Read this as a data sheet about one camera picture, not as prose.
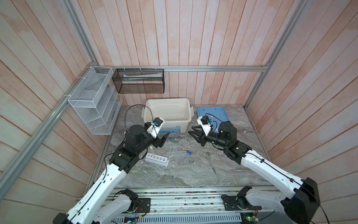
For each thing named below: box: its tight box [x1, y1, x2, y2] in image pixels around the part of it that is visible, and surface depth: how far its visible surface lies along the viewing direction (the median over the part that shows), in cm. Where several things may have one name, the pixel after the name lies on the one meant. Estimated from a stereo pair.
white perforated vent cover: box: [111, 213, 242, 224], surface depth 71 cm
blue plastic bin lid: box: [196, 106, 230, 133], surface depth 120 cm
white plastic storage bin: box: [141, 98, 195, 133], surface depth 107 cm
